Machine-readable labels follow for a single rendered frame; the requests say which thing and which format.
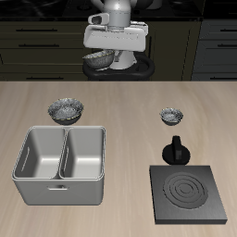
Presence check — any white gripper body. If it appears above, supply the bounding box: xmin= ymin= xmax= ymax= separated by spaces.
xmin=82 ymin=20 xmax=150 ymax=53

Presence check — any medium grey speckled bowl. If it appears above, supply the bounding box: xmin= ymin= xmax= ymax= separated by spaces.
xmin=81 ymin=49 xmax=116 ymax=69

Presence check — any large grey speckled bowl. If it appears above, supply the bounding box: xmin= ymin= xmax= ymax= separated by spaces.
xmin=47 ymin=97 xmax=85 ymax=126

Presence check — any small grey speckled bowl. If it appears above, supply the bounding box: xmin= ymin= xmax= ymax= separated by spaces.
xmin=158 ymin=106 xmax=184 ymax=127

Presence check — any dark olive kitchen cupboard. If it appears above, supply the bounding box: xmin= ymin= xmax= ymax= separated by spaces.
xmin=0 ymin=17 xmax=203 ymax=82

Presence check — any black kitchen countertop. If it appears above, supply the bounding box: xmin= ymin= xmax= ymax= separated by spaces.
xmin=0 ymin=0 xmax=237 ymax=22

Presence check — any dark grey kitchen cupboard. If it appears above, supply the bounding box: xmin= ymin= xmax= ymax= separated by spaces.
xmin=190 ymin=18 xmax=237 ymax=82

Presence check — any round black knob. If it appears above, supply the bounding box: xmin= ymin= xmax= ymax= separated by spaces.
xmin=161 ymin=135 xmax=192 ymax=167

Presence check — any white two-bin basket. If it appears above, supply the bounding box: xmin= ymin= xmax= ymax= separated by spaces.
xmin=11 ymin=124 xmax=107 ymax=206

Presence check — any dark grey stove plate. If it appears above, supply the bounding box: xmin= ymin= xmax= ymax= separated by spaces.
xmin=148 ymin=165 xmax=229 ymax=226

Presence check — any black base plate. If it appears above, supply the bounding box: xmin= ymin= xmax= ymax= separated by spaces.
xmin=81 ymin=51 xmax=156 ymax=81

